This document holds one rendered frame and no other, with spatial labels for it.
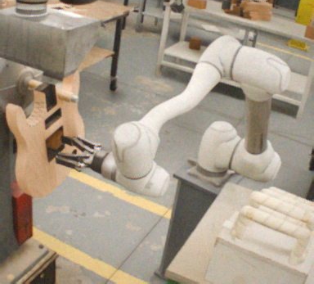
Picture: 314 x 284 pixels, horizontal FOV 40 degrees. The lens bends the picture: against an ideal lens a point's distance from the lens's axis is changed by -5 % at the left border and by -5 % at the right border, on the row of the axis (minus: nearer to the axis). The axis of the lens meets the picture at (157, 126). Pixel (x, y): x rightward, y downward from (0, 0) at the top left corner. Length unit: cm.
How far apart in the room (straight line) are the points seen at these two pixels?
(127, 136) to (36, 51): 37
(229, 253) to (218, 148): 93
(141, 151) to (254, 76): 55
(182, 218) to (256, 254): 113
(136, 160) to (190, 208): 105
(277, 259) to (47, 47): 86
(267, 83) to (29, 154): 83
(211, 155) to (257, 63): 67
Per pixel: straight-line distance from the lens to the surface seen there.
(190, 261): 139
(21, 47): 137
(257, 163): 200
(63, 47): 126
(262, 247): 123
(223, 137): 208
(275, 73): 157
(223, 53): 162
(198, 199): 220
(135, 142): 120
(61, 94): 150
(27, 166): 146
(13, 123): 136
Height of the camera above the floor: 187
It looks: 27 degrees down
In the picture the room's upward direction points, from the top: 9 degrees clockwise
